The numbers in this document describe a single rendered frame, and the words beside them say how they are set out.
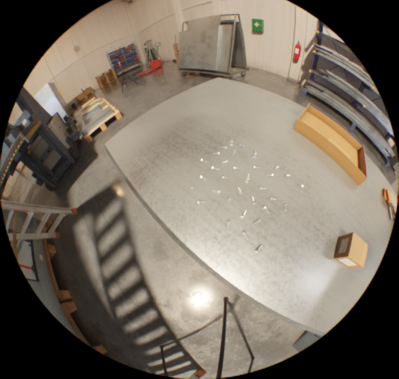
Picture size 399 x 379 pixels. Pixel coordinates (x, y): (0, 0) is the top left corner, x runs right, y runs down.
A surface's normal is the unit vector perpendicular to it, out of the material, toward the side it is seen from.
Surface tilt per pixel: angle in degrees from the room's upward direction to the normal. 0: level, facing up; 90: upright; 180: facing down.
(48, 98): 90
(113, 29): 90
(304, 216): 0
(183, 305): 0
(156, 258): 0
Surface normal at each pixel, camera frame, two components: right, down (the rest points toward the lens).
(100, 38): 0.69, 0.58
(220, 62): -0.69, 0.54
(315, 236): -0.11, -0.51
